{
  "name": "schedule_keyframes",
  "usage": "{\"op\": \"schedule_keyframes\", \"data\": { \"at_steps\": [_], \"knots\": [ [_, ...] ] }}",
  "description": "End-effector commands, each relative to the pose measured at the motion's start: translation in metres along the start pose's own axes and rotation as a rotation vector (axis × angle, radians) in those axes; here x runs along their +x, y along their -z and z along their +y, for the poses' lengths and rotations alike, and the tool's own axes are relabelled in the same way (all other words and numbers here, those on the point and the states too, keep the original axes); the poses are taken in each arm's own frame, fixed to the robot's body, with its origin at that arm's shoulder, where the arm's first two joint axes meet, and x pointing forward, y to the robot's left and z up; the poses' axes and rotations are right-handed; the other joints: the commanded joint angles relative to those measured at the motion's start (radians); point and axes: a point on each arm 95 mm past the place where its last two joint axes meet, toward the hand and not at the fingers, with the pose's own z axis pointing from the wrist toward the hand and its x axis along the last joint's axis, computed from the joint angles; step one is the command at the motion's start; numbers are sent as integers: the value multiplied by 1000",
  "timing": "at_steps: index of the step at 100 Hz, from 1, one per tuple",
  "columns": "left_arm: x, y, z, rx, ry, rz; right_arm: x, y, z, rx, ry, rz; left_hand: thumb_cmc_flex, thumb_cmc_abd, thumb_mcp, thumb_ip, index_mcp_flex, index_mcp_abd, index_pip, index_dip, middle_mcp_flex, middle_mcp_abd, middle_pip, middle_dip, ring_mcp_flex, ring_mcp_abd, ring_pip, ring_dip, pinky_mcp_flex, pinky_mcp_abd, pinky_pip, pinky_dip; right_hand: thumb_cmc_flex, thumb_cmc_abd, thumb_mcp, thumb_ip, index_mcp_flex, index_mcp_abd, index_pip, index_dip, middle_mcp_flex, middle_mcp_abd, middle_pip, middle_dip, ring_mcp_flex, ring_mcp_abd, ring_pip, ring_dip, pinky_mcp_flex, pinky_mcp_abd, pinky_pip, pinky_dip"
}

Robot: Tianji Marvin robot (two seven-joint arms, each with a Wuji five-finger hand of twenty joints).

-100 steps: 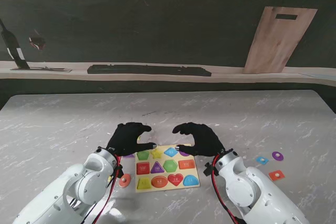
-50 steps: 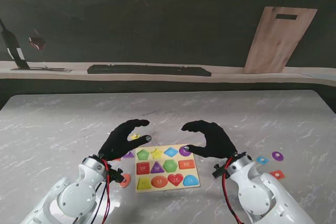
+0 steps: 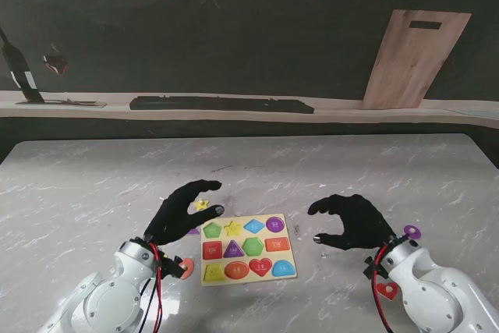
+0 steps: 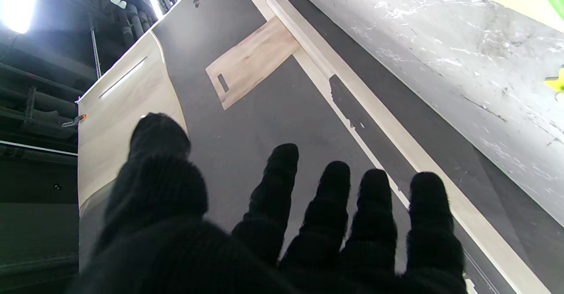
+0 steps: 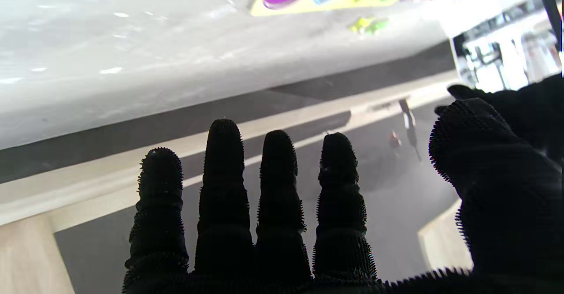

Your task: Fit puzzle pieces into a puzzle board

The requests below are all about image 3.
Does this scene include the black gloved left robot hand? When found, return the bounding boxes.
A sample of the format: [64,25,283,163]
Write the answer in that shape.
[143,179,226,246]

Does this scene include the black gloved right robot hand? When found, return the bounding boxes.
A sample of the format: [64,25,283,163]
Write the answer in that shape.
[307,193,395,253]

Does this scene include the red heart puzzle piece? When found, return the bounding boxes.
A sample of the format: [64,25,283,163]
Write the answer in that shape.
[376,280,401,299]

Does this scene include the wooden shape puzzle board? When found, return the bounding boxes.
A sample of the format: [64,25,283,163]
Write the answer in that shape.
[200,213,299,287]

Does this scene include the orange oval puzzle piece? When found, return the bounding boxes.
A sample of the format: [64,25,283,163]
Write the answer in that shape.
[177,257,195,280]

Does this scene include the wooden cutting board with slot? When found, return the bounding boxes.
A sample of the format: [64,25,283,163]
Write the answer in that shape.
[359,9,472,110]

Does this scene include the light wooden shelf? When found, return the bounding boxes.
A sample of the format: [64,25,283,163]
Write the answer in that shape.
[0,90,499,129]

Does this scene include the black keyboard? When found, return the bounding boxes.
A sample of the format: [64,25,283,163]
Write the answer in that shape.
[129,95,315,115]

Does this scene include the flat thin tray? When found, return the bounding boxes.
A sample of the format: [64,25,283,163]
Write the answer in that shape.
[15,98,107,108]

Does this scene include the pale blue flat sheet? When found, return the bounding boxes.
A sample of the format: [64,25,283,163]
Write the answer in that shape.
[444,108,499,119]

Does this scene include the red and black object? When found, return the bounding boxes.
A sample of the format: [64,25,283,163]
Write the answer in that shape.
[41,54,69,76]

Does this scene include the black bottle-shaped stand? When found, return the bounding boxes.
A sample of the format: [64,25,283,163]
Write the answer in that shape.
[0,27,44,104]

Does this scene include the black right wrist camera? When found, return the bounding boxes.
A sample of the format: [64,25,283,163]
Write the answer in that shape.
[364,257,387,280]

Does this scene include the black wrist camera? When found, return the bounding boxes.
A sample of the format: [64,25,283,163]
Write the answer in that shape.
[160,253,187,280]
[364,257,387,280]

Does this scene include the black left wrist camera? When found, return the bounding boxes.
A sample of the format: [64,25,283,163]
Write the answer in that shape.
[160,253,187,280]

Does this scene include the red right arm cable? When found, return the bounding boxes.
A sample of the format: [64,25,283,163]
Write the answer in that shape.
[372,245,395,333]

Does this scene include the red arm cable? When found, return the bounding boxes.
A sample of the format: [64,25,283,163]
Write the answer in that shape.
[372,245,395,333]
[150,242,167,333]

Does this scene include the red left arm cable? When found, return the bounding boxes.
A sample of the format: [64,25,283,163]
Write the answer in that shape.
[150,242,167,333]

